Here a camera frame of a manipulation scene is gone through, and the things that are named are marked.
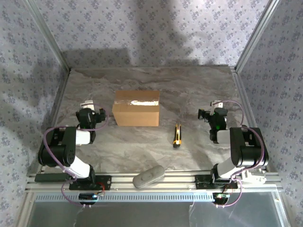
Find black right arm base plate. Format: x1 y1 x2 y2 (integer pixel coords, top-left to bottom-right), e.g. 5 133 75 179
195 175 239 190

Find floral print cloth backdrop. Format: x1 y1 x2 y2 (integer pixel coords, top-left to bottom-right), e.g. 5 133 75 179
0 0 303 227

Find grey slotted cable duct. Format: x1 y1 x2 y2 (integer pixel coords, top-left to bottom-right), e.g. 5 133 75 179
35 192 277 202

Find grey fabric oval pouch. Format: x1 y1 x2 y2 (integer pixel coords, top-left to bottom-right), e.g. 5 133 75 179
132 166 166 189

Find aluminium mounting rail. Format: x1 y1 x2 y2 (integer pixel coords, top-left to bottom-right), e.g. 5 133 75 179
25 172 284 191

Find aluminium frame post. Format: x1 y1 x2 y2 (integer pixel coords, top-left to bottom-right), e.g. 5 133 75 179
235 0 281 71
23 0 72 72

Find aluminium side rail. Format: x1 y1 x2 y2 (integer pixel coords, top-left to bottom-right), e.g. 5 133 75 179
230 66 273 175
27 67 72 177

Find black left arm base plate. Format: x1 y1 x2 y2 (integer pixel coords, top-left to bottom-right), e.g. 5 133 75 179
69 175 112 191

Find shiny metal sheet panel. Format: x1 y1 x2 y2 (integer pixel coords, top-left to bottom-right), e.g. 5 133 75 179
30 201 285 227

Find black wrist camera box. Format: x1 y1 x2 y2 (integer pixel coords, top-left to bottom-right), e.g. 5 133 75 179
94 108 107 122
198 108 211 122

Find brown cardboard express box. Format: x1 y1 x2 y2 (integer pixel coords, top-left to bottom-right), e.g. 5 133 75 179
112 90 160 127

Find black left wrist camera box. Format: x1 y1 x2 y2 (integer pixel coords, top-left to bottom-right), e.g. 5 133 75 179
94 108 107 122

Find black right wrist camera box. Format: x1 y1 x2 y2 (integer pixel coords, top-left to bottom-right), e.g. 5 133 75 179
198 108 211 122

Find white printed bracket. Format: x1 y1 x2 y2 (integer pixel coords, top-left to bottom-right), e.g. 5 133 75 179
241 168 267 184

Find yellow black utility knife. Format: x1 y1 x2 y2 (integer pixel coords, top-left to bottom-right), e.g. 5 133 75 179
172 122 182 149

